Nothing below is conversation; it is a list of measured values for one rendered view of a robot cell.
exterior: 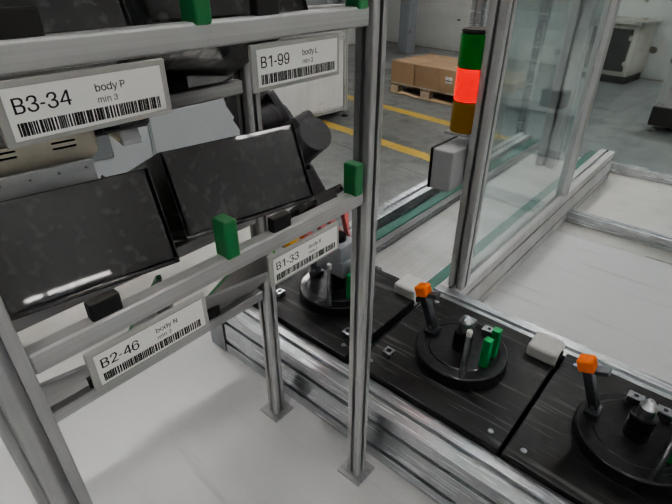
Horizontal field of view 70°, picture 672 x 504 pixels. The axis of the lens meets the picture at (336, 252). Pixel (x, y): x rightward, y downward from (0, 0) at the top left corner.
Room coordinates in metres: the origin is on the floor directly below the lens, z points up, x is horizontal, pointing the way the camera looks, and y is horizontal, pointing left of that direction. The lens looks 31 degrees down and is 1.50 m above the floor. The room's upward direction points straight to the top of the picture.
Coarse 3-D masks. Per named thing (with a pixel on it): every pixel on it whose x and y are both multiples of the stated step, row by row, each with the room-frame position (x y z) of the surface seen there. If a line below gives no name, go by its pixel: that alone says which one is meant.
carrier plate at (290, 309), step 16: (304, 272) 0.80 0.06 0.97; (384, 272) 0.80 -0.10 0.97; (288, 288) 0.75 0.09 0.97; (384, 288) 0.75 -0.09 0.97; (256, 304) 0.70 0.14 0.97; (288, 304) 0.70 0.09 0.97; (384, 304) 0.70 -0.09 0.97; (400, 304) 0.70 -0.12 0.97; (288, 320) 0.65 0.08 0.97; (304, 320) 0.65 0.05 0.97; (320, 320) 0.65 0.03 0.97; (336, 320) 0.65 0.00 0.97; (384, 320) 0.65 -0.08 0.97; (304, 336) 0.62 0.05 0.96; (320, 336) 0.61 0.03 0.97; (336, 336) 0.61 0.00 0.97; (336, 352) 0.57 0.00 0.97
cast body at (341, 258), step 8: (344, 232) 0.74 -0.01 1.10; (344, 240) 0.72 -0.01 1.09; (344, 248) 0.70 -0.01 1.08; (328, 256) 0.72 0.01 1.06; (336, 256) 0.70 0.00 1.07; (344, 256) 0.70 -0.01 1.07; (320, 264) 0.73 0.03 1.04; (336, 264) 0.70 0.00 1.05; (344, 264) 0.70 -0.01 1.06; (336, 272) 0.70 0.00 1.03; (344, 272) 0.70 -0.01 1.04
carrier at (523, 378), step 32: (416, 320) 0.65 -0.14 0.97; (448, 320) 0.63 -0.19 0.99; (480, 320) 0.65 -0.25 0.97; (416, 352) 0.56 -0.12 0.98; (448, 352) 0.55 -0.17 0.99; (480, 352) 0.55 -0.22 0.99; (512, 352) 0.57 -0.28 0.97; (544, 352) 0.55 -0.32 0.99; (384, 384) 0.51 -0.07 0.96; (416, 384) 0.50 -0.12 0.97; (448, 384) 0.50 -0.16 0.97; (480, 384) 0.49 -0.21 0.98; (512, 384) 0.50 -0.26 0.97; (544, 384) 0.52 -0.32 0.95; (448, 416) 0.45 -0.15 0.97; (480, 416) 0.45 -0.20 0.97; (512, 416) 0.45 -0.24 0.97
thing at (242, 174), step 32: (288, 128) 0.44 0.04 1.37; (160, 160) 0.37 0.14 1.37; (192, 160) 0.38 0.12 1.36; (224, 160) 0.39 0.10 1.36; (256, 160) 0.41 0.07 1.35; (288, 160) 0.43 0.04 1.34; (160, 192) 0.38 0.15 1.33; (192, 192) 0.37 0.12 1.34; (224, 192) 0.38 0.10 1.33; (256, 192) 0.40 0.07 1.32; (288, 192) 0.41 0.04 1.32; (192, 224) 0.35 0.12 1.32
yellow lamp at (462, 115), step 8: (456, 104) 0.78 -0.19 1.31; (464, 104) 0.77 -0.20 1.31; (472, 104) 0.77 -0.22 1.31; (456, 112) 0.78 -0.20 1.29; (464, 112) 0.77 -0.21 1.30; (472, 112) 0.77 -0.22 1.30; (456, 120) 0.78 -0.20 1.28; (464, 120) 0.77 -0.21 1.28; (472, 120) 0.77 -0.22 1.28; (456, 128) 0.78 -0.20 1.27; (464, 128) 0.77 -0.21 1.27
